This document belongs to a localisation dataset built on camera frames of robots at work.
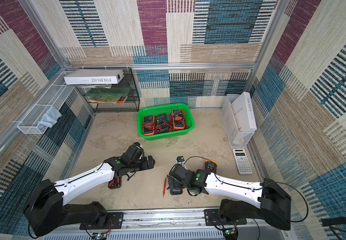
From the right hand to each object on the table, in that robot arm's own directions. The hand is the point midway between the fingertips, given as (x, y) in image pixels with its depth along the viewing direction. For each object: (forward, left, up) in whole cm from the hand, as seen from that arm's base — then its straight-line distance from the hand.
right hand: (176, 178), depth 80 cm
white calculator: (+9, -40, -5) cm, 41 cm away
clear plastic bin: (+25, -40, -1) cm, 47 cm away
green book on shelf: (+45, +42, +20) cm, 65 cm away
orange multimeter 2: (+41, -2, +2) cm, 42 cm away
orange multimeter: (+36, +18, +1) cm, 40 cm away
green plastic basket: (+56, +7, -3) cm, 56 cm away
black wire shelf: (+61, +34, -5) cm, 70 cm away
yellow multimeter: (+9, -20, -3) cm, 22 cm away
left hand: (+9, +15, +1) cm, 17 cm away
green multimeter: (+35, +9, +3) cm, 37 cm away
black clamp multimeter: (-5, +1, -3) cm, 6 cm away
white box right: (+37, -42, +12) cm, 57 cm away
